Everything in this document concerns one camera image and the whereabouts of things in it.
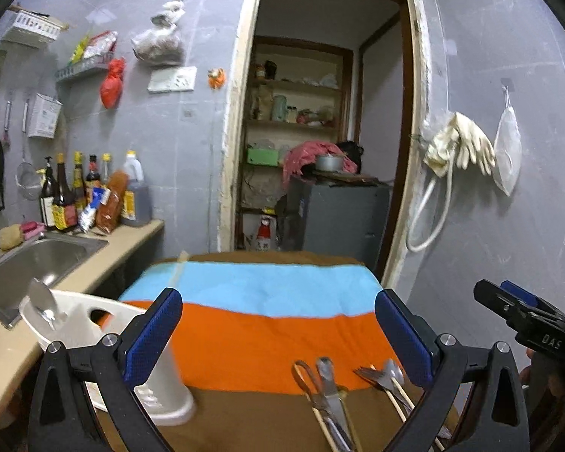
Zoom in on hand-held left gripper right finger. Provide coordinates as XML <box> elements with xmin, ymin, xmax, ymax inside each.
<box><xmin>375</xmin><ymin>289</ymin><xmax>530</xmax><ymax>452</ymax></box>

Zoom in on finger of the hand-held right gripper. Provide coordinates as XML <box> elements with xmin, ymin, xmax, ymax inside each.
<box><xmin>500</xmin><ymin>281</ymin><xmax>565</xmax><ymax>321</ymax></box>
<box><xmin>474</xmin><ymin>280</ymin><xmax>565</xmax><ymax>335</ymax></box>

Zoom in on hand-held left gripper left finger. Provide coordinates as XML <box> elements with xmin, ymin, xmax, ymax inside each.
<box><xmin>27</xmin><ymin>287</ymin><xmax>183</xmax><ymax>452</ymax></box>

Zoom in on small metal spoon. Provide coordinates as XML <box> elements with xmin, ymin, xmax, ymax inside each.
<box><xmin>383</xmin><ymin>359</ymin><xmax>448</xmax><ymax>440</ymax></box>

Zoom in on metal fork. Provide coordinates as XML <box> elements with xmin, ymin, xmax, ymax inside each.
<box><xmin>354</xmin><ymin>367</ymin><xmax>392</xmax><ymax>391</ymax></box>

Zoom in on white plastic utensil holder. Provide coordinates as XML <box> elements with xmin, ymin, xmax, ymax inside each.
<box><xmin>19</xmin><ymin>289</ymin><xmax>196</xmax><ymax>427</ymax></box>

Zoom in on metal scissors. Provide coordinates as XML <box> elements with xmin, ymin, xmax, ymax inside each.
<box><xmin>293</xmin><ymin>360</ymin><xmax>342</xmax><ymax>452</ymax></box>

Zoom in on large metal spoon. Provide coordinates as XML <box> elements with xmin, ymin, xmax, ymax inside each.
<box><xmin>28</xmin><ymin>278</ymin><xmax>60</xmax><ymax>333</ymax></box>

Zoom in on beige kitchen counter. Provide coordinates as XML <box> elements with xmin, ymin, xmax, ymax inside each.
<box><xmin>0</xmin><ymin>219</ymin><xmax>165</xmax><ymax>429</ymax></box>

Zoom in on striped blanket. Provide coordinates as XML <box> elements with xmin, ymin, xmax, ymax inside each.
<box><xmin>96</xmin><ymin>250</ymin><xmax>460</xmax><ymax>452</ymax></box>

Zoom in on blue white packet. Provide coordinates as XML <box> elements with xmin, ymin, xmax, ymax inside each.
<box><xmin>75</xmin><ymin>186</ymin><xmax>111</xmax><ymax>234</ymax></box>

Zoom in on grey cabinet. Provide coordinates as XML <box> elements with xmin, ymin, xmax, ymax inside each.
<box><xmin>278</xmin><ymin>174</ymin><xmax>392</xmax><ymax>267</ymax></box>

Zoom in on large dark liquid jug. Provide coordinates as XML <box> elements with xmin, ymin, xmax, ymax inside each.
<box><xmin>120</xmin><ymin>151</ymin><xmax>152</xmax><ymax>228</ymax></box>

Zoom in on orange spice bag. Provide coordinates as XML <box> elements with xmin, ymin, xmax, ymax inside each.
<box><xmin>94</xmin><ymin>171</ymin><xmax>130</xmax><ymax>235</ymax></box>

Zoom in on white mesh bag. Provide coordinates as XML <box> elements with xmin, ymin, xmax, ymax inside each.
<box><xmin>493</xmin><ymin>87</ymin><xmax>522</xmax><ymax>197</ymax></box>

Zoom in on stainless steel sink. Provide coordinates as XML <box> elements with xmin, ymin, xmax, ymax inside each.
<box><xmin>0</xmin><ymin>237</ymin><xmax>109</xmax><ymax>330</ymax></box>

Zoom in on red white bottle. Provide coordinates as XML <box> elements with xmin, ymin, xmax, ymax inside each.
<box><xmin>255</xmin><ymin>215</ymin><xmax>275</xmax><ymax>251</ymax></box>

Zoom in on cream rubber gloves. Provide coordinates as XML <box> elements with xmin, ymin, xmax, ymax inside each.
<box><xmin>452</xmin><ymin>112</ymin><xmax>496</xmax><ymax>176</ymax></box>

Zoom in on soy sauce bottle yellow label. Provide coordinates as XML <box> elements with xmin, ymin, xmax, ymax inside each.
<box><xmin>52</xmin><ymin>153</ymin><xmax>78</xmax><ymax>232</ymax></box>

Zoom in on dark pump bottle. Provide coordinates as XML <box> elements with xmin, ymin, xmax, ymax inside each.
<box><xmin>38</xmin><ymin>155</ymin><xmax>60</xmax><ymax>229</ymax></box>

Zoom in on dark bottle red label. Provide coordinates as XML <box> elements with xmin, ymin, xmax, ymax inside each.
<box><xmin>85</xmin><ymin>154</ymin><xmax>102</xmax><ymax>203</ymax></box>

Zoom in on yellow sponge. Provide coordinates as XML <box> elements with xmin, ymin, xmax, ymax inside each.
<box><xmin>0</xmin><ymin>225</ymin><xmax>24</xmax><ymax>251</ymax></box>

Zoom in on dark bottle yellow cap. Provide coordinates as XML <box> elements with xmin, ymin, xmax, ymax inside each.
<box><xmin>72</xmin><ymin>151</ymin><xmax>88</xmax><ymax>212</ymax></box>

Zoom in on metal pot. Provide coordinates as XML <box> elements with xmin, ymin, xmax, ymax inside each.
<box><xmin>315</xmin><ymin>153</ymin><xmax>344</xmax><ymax>173</ymax></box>

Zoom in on black bag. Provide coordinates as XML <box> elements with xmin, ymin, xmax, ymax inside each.
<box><xmin>334</xmin><ymin>140</ymin><xmax>364</xmax><ymax>170</ymax></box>

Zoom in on metal mesh strainer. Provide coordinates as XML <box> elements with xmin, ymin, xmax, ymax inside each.
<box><xmin>15</xmin><ymin>99</ymin><xmax>43</xmax><ymax>201</ymax></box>

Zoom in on pink cloth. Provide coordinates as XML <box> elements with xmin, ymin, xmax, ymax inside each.
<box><xmin>282</xmin><ymin>140</ymin><xmax>359</xmax><ymax>189</ymax></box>

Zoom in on green box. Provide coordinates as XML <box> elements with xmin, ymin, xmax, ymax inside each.
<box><xmin>247</xmin><ymin>147</ymin><xmax>281</xmax><ymax>166</ymax></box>

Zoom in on red plastic bag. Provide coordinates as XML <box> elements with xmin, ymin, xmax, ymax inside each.
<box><xmin>100</xmin><ymin>59</ymin><xmax>126</xmax><ymax>109</ymax></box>

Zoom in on hanging metal utensil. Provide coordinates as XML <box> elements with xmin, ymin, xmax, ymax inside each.
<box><xmin>2</xmin><ymin>99</ymin><xmax>13</xmax><ymax>148</ymax></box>

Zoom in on wooden shelf unit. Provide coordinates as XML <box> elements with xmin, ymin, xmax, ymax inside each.
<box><xmin>238</xmin><ymin>35</ymin><xmax>359</xmax><ymax>250</ymax></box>

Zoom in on clear plastic bag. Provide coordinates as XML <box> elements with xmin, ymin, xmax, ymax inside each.
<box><xmin>131</xmin><ymin>0</ymin><xmax>186</xmax><ymax>66</ymax></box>

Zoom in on green yellow packet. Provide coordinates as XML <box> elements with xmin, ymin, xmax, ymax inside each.
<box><xmin>70</xmin><ymin>35</ymin><xmax>90</xmax><ymax>63</ymax></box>

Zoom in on red white snack packets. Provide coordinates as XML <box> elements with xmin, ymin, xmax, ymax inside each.
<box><xmin>82</xmin><ymin>31</ymin><xmax>118</xmax><ymax>60</ymax></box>

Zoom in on white plastic basket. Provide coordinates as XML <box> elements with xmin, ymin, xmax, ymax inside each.
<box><xmin>0</xmin><ymin>9</ymin><xmax>60</xmax><ymax>49</ymax></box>

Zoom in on white hose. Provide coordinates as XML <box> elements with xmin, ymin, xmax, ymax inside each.
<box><xmin>406</xmin><ymin>165</ymin><xmax>454</xmax><ymax>252</ymax></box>

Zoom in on white wall box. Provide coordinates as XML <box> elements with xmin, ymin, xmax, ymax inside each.
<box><xmin>27</xmin><ymin>93</ymin><xmax>63</xmax><ymax>139</ymax></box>

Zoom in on door frame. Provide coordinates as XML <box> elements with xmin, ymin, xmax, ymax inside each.
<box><xmin>219</xmin><ymin>0</ymin><xmax>429</xmax><ymax>288</ymax></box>

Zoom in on white wall socket panel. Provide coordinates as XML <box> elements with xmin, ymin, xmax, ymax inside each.
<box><xmin>148</xmin><ymin>67</ymin><xmax>197</xmax><ymax>92</ymax></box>

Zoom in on grey wall shelf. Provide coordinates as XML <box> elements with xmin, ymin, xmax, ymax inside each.
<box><xmin>55</xmin><ymin>54</ymin><xmax>116</xmax><ymax>83</ymax></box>

